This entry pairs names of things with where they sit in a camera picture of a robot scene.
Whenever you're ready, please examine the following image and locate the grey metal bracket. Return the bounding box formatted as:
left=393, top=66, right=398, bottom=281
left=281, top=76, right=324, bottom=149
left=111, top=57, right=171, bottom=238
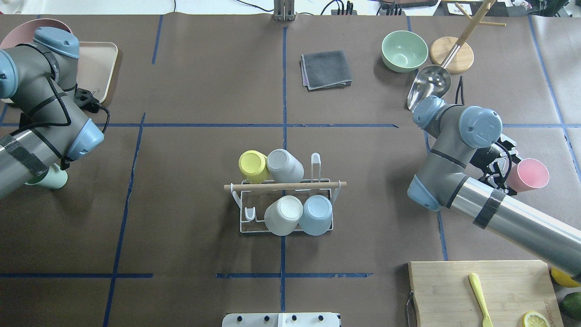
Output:
left=273, top=0, right=296, bottom=21

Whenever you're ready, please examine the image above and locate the mint green bowl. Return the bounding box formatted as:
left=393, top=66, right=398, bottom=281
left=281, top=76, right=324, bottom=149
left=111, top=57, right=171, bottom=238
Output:
left=381, top=30, right=429, bottom=73

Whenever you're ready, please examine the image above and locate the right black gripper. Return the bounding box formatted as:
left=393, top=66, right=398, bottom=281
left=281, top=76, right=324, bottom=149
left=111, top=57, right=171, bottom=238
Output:
left=470, top=135, right=517, bottom=195

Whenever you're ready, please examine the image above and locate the green avocado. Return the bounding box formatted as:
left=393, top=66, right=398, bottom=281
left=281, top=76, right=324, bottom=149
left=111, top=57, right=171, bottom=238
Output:
left=560, top=292, right=581, bottom=321

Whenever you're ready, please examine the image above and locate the white wire cup holder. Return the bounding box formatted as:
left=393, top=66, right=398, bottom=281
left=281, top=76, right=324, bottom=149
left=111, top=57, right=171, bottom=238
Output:
left=224, top=153, right=347, bottom=234

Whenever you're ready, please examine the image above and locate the wooden mug tree stand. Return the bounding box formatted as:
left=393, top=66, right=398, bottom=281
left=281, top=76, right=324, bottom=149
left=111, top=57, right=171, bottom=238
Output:
left=429, top=0, right=506, bottom=74

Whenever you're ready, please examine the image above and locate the metal scoop wooden handle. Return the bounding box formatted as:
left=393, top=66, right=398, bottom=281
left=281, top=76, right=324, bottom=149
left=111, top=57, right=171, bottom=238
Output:
left=407, top=0, right=495, bottom=112

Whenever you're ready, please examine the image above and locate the grey cup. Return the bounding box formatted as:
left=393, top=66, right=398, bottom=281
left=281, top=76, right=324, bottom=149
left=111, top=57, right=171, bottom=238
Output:
left=267, top=149, right=304, bottom=183

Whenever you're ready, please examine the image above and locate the pink bowl with ice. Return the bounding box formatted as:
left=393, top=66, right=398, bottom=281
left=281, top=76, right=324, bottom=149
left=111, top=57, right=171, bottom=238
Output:
left=0, top=18, right=73, bottom=49

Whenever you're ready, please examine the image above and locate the yellow cup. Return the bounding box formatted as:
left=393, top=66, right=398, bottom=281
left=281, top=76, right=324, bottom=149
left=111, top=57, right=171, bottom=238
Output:
left=238, top=150, right=270, bottom=183

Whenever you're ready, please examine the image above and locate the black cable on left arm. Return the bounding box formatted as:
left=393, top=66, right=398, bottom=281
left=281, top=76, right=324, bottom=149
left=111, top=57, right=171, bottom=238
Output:
left=74, top=86, right=110, bottom=134

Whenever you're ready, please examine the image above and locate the light blue cup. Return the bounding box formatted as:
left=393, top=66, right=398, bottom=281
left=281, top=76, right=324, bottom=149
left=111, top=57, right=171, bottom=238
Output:
left=299, top=195, right=332, bottom=236

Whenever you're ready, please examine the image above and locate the wooden cutting board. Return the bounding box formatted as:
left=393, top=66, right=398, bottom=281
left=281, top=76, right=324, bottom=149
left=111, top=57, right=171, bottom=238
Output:
left=408, top=260, right=564, bottom=327

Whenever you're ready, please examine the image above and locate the pink cup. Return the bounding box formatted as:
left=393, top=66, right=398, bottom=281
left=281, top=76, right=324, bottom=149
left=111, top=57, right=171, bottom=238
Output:
left=506, top=158, right=550, bottom=193

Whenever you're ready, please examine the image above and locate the grey folded cloth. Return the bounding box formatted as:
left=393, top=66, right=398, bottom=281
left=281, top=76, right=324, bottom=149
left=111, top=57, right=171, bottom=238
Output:
left=300, top=50, right=353, bottom=91

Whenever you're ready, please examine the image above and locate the mint green cup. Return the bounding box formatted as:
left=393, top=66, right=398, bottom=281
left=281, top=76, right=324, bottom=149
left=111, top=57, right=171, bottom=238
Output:
left=25, top=163, right=68, bottom=190

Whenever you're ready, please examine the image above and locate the whole yellow lemon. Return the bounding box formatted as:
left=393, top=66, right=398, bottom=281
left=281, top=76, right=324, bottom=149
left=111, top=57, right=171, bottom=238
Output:
left=550, top=267, right=581, bottom=288

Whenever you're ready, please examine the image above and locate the beige plastic tray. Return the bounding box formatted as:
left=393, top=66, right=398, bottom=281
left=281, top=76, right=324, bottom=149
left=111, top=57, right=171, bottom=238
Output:
left=77, top=41, right=118, bottom=104

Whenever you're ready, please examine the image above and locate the white cup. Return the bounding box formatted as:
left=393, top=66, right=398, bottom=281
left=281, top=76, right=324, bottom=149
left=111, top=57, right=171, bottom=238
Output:
left=264, top=195, right=303, bottom=236

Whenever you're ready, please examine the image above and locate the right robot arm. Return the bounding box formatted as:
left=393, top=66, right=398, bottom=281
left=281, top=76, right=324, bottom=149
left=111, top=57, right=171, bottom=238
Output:
left=407, top=96, right=581, bottom=281

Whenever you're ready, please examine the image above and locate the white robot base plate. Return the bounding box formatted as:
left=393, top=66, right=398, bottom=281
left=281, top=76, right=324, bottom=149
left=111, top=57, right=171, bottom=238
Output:
left=222, top=312, right=342, bottom=327

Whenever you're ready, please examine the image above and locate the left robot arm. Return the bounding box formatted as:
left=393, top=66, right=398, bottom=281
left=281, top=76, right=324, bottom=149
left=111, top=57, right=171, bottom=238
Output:
left=0, top=26, right=104, bottom=197

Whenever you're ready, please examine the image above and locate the lemon slice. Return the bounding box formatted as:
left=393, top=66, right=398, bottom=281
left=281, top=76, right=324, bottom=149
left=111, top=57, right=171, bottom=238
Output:
left=522, top=311, right=550, bottom=327

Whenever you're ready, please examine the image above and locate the yellow plastic knife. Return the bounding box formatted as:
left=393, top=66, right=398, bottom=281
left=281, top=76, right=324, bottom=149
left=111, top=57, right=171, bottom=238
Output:
left=468, top=272, right=492, bottom=327

